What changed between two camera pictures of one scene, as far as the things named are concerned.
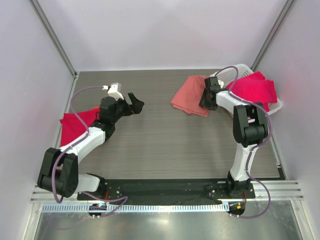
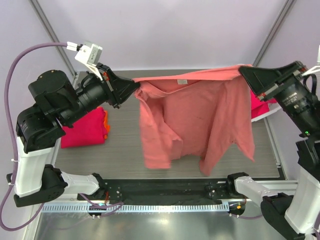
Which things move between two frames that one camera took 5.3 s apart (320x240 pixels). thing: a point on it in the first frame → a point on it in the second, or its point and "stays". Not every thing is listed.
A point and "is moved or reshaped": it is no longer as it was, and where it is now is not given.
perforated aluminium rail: x=138 y=207 stays
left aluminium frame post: x=52 y=34 stays
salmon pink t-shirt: x=188 y=98 is moved or reshaped
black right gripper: x=203 y=102 → x=260 y=78
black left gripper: x=135 y=107 → x=115 y=88
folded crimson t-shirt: x=72 y=127 stays
